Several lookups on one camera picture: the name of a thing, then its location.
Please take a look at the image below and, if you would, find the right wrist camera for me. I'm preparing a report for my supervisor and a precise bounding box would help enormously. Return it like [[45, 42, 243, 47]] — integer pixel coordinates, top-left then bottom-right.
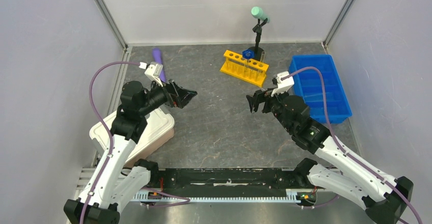
[[271, 71, 294, 97]]

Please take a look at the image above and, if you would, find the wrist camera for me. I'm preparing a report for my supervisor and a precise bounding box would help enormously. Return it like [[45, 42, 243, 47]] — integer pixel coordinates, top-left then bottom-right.
[[139, 62, 165, 87], [271, 71, 294, 97]]

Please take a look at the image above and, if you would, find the pink plastic bin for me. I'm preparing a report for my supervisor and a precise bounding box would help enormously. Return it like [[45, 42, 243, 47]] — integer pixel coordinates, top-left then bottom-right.
[[124, 128, 175, 167]]

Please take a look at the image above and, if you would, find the black microphone stand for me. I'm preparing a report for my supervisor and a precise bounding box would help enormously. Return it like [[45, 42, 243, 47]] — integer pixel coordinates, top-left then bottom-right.
[[247, 18, 269, 61]]

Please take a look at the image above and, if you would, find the white plastic lid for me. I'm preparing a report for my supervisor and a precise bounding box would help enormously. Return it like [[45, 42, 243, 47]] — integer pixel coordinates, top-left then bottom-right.
[[89, 106, 175, 162]]

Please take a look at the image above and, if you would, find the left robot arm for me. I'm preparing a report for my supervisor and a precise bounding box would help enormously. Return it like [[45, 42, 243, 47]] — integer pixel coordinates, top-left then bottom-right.
[[64, 80, 197, 223]]

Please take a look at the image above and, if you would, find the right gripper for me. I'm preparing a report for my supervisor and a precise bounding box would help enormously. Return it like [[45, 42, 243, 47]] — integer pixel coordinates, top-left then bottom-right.
[[246, 86, 294, 133]]

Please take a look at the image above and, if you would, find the blue plastic tray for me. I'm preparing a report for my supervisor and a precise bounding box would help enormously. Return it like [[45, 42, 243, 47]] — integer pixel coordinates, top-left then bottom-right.
[[289, 54, 352, 124]]

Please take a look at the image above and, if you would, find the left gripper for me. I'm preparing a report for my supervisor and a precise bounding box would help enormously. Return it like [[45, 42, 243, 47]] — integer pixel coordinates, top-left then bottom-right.
[[138, 75, 197, 116]]

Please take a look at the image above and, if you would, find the yellow test tube rack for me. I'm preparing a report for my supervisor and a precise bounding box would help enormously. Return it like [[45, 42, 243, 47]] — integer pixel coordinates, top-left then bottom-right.
[[220, 50, 269, 88]]

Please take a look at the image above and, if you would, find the purple microphone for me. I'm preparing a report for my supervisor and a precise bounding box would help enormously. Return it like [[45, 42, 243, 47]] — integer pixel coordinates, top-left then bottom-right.
[[152, 47, 167, 82]]

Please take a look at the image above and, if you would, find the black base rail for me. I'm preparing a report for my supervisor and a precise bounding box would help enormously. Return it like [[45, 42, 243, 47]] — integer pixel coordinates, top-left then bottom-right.
[[131, 168, 323, 206]]

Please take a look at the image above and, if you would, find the blue bulb dropper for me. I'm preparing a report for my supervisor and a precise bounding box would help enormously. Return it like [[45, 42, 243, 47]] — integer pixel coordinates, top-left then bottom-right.
[[241, 50, 271, 94]]

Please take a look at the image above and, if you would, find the glass tube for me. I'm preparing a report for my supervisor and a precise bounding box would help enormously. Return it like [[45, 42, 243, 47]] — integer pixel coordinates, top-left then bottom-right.
[[258, 51, 268, 77]]

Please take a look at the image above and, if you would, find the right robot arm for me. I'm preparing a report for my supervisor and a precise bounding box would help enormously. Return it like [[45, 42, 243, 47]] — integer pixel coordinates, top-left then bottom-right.
[[246, 90, 414, 223]]

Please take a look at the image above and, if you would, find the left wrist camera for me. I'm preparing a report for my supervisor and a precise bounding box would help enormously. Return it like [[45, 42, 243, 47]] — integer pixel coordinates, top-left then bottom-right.
[[139, 62, 165, 87]]

